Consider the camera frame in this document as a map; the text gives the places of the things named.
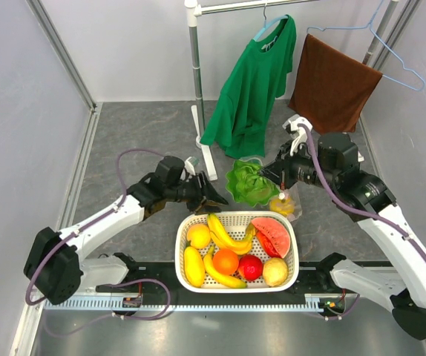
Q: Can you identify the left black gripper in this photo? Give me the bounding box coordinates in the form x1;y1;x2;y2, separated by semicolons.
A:
165;171;228;215

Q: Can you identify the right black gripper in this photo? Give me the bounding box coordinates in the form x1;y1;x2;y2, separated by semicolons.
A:
258;139;338;190

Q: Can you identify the clear dotted zip bag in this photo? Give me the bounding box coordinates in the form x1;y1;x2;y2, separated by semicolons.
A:
228;159;298;221

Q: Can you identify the green plastic cabbage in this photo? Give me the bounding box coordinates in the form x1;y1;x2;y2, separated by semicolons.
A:
226;159;279;208

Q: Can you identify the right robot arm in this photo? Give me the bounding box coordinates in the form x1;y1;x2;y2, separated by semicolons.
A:
260;133;426;340

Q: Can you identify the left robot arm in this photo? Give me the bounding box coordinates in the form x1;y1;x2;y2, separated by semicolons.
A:
24;156;228;306

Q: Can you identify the yellow peach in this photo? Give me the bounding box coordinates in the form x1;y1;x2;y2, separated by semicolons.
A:
186;223;211;249

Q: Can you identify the white perforated basket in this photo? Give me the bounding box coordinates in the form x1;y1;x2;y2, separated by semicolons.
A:
175;211;299;293

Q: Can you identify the yellow banana bunch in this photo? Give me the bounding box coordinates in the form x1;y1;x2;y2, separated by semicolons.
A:
207;214;257;255

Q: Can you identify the watermelon slice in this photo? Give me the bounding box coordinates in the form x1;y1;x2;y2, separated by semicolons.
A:
252;217;291;258

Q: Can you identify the orange fruit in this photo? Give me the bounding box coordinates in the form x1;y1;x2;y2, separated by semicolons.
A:
212;248;239;275

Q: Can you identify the yellow mango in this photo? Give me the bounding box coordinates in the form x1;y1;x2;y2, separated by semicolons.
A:
183;246;206;288

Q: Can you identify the single yellow banana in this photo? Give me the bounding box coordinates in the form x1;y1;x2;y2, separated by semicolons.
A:
203;246;247;289

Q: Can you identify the red apple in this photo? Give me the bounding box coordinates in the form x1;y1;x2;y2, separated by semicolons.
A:
237;254;263;281

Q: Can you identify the green t-shirt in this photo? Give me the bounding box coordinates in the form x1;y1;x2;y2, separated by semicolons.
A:
200;15;297;159

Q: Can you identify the brown towel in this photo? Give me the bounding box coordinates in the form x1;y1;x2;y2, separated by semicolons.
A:
289;34;383;135

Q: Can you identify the teal clothes hanger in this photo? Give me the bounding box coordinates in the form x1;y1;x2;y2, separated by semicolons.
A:
253;1;289;42

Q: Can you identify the white clothes rack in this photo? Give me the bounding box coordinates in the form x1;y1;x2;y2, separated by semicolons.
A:
183;0;399;181

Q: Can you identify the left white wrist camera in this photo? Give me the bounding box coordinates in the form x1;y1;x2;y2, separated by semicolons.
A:
184;156;199;180

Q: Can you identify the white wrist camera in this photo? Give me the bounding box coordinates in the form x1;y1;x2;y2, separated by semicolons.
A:
184;156;199;180
282;114;312;156

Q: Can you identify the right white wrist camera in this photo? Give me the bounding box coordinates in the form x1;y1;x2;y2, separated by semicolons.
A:
282;114;312;156

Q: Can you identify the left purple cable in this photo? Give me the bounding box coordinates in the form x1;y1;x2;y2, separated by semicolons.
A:
24;148;166;306

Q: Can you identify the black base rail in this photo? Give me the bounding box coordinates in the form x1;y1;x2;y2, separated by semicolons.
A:
96;261;395;304

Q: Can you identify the white slotted cable duct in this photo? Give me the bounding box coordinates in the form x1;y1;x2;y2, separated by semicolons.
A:
44;295;324;313

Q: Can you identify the blue wire hanger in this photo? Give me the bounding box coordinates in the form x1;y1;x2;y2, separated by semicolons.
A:
307;1;426;92

